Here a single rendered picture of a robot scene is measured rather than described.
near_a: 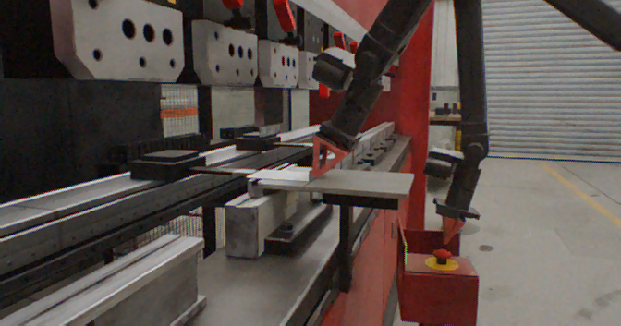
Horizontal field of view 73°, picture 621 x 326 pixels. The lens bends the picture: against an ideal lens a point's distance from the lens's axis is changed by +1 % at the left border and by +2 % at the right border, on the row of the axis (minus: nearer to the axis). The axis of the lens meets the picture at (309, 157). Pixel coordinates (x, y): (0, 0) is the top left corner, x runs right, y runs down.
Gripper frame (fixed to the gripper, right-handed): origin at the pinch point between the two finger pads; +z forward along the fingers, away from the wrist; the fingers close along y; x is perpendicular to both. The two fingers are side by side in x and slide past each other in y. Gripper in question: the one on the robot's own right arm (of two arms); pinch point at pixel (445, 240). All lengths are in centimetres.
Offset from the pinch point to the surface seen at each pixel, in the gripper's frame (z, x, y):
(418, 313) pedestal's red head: 13.2, 15.2, 4.9
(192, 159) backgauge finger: -8, 19, 61
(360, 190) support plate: -14.5, 33.7, 24.7
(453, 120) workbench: -22, -376, -70
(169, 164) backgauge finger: -7, 25, 63
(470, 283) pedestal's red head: 3.0, 15.3, -3.5
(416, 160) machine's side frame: 7, -188, -16
